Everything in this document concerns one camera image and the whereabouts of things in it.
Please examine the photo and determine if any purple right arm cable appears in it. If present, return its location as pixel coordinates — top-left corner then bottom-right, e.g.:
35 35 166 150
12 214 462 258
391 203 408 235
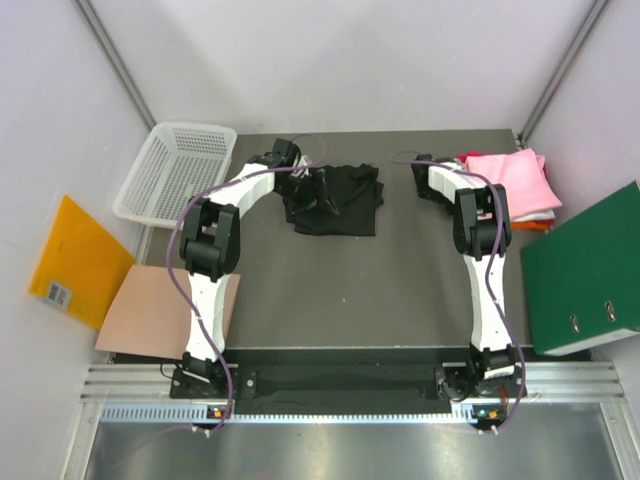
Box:
389 149 527 435

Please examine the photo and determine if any orange padded envelope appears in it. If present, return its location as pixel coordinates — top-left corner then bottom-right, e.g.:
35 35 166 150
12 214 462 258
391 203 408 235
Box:
28 195 134 330

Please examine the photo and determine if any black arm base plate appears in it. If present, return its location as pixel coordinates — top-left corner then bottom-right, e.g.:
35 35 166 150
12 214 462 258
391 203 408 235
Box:
169 347 522 414

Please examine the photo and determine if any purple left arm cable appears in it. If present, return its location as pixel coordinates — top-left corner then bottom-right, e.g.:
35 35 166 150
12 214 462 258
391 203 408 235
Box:
165 133 327 434

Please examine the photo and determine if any white folded t-shirt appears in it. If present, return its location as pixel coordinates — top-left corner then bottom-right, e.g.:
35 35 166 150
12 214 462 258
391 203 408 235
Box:
511 209 556 223

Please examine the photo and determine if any black printed t-shirt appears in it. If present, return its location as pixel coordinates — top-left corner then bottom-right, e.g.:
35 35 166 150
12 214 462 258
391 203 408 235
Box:
282 164 384 237

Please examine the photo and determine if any orange folded t-shirt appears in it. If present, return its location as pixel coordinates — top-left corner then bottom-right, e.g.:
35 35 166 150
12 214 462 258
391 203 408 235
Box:
511 221 550 231

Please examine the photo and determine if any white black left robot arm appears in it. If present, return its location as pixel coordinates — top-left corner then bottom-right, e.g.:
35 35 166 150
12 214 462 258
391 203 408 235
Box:
172 138 339 397

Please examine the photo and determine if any light pink folded t-shirt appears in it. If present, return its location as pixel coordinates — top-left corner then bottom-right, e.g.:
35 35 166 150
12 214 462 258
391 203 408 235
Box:
465 149 562 218

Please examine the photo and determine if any white perforated plastic basket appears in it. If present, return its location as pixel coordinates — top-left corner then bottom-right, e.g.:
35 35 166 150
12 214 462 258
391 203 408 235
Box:
113 122 237 229

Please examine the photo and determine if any magenta folded t-shirt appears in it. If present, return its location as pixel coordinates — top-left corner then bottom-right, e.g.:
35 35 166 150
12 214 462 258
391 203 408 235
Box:
457 151 485 164

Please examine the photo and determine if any green ring binder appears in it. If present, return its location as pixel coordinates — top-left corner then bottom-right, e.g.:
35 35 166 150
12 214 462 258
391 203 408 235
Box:
520 181 639 356

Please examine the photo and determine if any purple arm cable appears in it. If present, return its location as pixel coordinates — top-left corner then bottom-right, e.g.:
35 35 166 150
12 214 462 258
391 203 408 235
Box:
165 133 327 434
389 149 527 435

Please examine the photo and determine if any pink cardboard sheet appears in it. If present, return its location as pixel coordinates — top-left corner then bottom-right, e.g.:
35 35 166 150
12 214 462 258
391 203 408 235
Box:
95 265 240 361

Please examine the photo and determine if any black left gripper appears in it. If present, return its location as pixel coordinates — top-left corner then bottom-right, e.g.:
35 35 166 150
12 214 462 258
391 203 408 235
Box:
274 169 336 226

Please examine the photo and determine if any grey slotted cable duct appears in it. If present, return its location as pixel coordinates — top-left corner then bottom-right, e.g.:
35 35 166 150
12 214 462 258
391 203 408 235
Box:
100 403 498 425

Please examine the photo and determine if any aluminium rail frame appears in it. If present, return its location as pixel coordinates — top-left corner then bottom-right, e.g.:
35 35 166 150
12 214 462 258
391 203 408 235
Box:
62 349 639 479

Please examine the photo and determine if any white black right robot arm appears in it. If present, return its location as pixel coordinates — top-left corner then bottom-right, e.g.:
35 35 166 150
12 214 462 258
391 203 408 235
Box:
411 154 517 396

